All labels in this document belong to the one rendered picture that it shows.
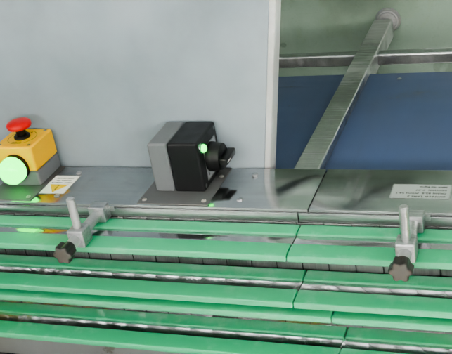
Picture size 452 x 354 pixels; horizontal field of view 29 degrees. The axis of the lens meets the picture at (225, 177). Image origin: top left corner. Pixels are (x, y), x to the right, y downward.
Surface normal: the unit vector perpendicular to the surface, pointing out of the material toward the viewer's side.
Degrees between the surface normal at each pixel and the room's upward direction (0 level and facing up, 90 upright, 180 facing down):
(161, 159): 0
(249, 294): 90
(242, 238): 90
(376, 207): 90
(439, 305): 90
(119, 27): 0
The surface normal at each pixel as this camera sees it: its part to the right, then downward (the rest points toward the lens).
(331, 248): -0.15, -0.88
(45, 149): 0.94, 0.01
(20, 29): -0.32, 0.48
